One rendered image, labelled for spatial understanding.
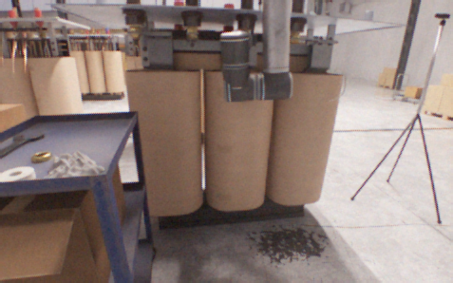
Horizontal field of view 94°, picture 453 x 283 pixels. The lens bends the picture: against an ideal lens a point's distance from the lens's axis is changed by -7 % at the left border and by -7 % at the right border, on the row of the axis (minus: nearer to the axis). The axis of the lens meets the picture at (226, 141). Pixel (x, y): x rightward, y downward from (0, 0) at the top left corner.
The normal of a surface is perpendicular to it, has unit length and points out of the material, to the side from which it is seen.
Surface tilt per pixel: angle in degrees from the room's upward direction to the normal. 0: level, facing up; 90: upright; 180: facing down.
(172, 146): 90
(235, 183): 90
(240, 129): 90
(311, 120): 90
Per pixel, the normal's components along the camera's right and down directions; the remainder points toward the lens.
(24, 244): 0.12, -0.69
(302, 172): 0.15, 0.34
